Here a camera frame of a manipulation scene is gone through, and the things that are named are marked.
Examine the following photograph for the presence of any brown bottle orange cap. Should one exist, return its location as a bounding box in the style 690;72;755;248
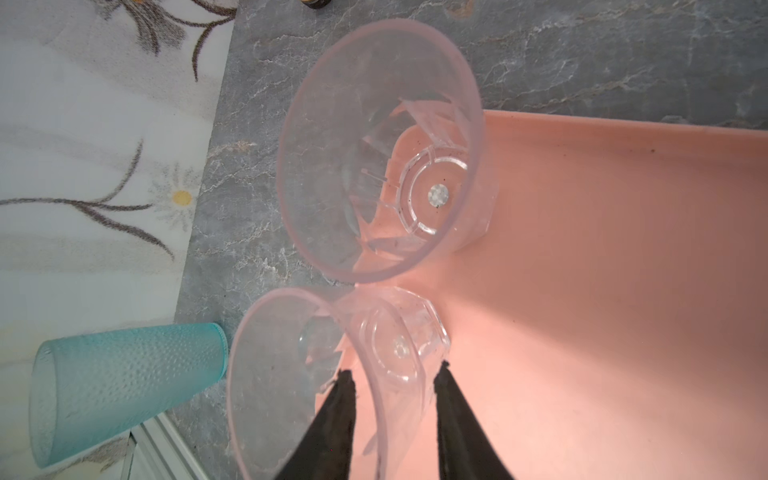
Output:
301;0;331;9

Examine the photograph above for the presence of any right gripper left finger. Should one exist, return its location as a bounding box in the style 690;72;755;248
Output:
276;370;357;480

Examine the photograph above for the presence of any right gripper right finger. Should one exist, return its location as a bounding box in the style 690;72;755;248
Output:
434;361;514;480

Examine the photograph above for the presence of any pink plastic tray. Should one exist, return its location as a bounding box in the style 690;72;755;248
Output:
395;111;767;479

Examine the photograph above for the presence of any teal plastic cup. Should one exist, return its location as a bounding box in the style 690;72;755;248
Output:
29;323;228;468

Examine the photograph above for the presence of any clear glass two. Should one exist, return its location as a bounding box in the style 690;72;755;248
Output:
227;285;451;479

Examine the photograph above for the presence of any clear glass one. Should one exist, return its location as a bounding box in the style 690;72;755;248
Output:
277;19;499;283

